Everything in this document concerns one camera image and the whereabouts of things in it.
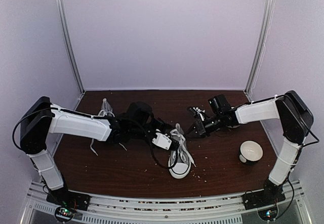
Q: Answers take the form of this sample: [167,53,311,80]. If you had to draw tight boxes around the black and white bowl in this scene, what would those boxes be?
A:
[238,141,263,165]

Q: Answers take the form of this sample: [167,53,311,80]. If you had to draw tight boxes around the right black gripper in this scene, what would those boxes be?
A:
[183,113,224,139]

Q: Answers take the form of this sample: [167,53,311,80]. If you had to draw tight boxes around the left aluminium frame post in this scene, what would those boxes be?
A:
[52,0,86,95]

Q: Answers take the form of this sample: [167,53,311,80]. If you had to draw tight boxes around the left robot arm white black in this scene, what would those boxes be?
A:
[14,96,180,206]

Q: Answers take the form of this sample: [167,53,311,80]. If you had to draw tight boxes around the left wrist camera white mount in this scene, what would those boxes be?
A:
[152,132,172,150]

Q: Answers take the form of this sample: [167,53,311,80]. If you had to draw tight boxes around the right aluminium frame post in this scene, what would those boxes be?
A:
[245,0,275,99]

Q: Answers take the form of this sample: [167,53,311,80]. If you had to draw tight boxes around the aluminium frame post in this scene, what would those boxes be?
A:
[52,0,86,95]
[245,0,275,99]

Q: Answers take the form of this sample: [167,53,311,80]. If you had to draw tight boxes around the grey sneaker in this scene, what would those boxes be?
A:
[168,123,196,180]
[90,98,115,156]

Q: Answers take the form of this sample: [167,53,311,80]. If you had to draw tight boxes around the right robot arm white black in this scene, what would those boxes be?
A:
[187,90,314,205]

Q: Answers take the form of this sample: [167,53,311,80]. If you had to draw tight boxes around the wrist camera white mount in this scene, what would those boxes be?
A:
[187,107,207,121]
[152,132,172,150]

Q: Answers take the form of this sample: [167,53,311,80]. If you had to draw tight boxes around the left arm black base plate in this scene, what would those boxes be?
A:
[46,189,91,211]

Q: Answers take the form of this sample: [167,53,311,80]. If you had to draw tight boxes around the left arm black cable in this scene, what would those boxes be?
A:
[12,107,178,170]

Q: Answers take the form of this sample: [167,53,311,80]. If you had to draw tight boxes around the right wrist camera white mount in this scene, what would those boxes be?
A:
[187,107,207,121]

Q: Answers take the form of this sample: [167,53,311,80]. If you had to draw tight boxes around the front aluminium rail frame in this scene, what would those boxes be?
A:
[21,180,311,224]

